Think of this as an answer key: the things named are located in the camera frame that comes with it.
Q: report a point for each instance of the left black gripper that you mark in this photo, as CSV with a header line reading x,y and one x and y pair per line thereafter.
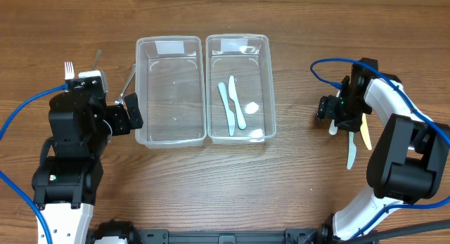
x,y
119,119

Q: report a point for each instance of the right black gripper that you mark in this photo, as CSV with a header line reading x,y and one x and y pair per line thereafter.
x,y
332,108

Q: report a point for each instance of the white plastic utensil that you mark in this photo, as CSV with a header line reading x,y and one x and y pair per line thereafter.
x,y
332,128

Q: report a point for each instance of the pale blue plastic knife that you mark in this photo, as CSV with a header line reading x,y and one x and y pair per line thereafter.
x,y
351,150

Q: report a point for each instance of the light blue plastic knife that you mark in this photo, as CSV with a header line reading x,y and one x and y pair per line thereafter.
x,y
229,113

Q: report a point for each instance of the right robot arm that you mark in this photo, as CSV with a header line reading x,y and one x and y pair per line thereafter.
x,y
406,165

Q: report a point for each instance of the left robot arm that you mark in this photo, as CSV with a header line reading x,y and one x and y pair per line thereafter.
x,y
70,170

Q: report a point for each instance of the left clear plastic container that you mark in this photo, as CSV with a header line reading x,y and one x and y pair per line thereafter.
x,y
170,85

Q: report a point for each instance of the clear plastic container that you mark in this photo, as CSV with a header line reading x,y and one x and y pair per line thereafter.
x,y
170,85
248,58

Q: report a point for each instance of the right clear plastic container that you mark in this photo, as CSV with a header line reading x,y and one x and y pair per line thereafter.
x,y
248,58

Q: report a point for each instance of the yellow plastic knife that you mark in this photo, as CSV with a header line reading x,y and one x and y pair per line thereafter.
x,y
365,132

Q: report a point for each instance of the white plastic fork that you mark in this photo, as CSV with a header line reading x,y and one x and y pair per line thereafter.
x,y
69,70

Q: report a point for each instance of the metal utensil handle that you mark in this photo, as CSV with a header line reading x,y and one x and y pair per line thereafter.
x,y
96,59

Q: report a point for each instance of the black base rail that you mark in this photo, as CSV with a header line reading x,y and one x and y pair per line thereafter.
x,y
126,232

